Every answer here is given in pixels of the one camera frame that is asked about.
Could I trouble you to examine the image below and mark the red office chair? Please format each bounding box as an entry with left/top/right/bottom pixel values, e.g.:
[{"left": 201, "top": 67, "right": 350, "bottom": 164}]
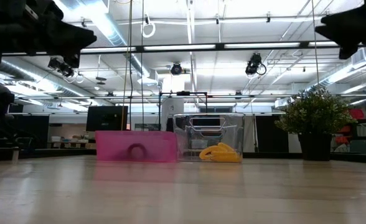
[{"left": 335, "top": 108, "right": 366, "bottom": 147}]

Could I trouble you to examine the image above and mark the black background rig frame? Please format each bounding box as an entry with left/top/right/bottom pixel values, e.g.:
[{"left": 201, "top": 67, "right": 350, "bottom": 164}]
[{"left": 157, "top": 91, "right": 209, "bottom": 131}]

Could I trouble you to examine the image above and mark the black hanging camera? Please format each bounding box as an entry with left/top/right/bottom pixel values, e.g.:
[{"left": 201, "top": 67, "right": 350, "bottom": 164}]
[
  {"left": 245, "top": 52, "right": 267, "bottom": 77},
  {"left": 47, "top": 57, "right": 75, "bottom": 78},
  {"left": 170, "top": 63, "right": 184, "bottom": 77}
]

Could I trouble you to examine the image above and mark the black hanging cable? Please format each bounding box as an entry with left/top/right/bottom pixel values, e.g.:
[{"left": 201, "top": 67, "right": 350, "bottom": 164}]
[{"left": 140, "top": 0, "right": 146, "bottom": 131}]

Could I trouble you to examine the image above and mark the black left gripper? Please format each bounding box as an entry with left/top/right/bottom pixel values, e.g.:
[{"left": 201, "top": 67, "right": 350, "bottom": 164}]
[{"left": 0, "top": 0, "right": 98, "bottom": 68}]

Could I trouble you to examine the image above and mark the black background monitor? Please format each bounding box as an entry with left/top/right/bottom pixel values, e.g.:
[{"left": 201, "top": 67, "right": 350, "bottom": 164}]
[{"left": 85, "top": 105, "right": 129, "bottom": 133}]

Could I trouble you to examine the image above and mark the black spring keychain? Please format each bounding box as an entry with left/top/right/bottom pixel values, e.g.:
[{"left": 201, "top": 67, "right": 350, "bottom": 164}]
[{"left": 126, "top": 142, "right": 148, "bottom": 162}]

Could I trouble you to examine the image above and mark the red translucent plastic bin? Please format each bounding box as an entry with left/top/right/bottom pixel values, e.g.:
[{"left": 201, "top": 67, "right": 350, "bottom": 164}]
[{"left": 95, "top": 130, "right": 179, "bottom": 164}]

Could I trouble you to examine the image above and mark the green artificial plant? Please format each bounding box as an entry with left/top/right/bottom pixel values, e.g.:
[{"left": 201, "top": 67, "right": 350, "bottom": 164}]
[{"left": 274, "top": 88, "right": 357, "bottom": 137}]

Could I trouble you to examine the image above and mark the orange spring keychain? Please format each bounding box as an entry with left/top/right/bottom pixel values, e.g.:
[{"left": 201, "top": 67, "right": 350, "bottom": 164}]
[
  {"left": 217, "top": 142, "right": 237, "bottom": 154},
  {"left": 199, "top": 145, "right": 223, "bottom": 161},
  {"left": 212, "top": 151, "right": 243, "bottom": 163},
  {"left": 207, "top": 146, "right": 231, "bottom": 158}
]

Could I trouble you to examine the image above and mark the white hanging cable loop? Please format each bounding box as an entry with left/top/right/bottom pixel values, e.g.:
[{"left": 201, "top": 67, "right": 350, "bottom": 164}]
[{"left": 141, "top": 21, "right": 157, "bottom": 39}]

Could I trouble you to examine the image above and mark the black plant pot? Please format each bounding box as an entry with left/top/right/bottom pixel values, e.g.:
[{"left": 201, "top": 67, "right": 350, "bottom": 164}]
[{"left": 297, "top": 133, "right": 333, "bottom": 162}]

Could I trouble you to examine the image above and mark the yellow hanging cable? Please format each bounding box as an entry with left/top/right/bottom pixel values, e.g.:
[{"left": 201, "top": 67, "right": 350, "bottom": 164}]
[{"left": 121, "top": 0, "right": 133, "bottom": 131}]

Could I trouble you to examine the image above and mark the clear plastic bin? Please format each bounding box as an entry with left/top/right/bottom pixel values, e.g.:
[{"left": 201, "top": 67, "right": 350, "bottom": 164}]
[{"left": 172, "top": 112, "right": 246, "bottom": 164}]

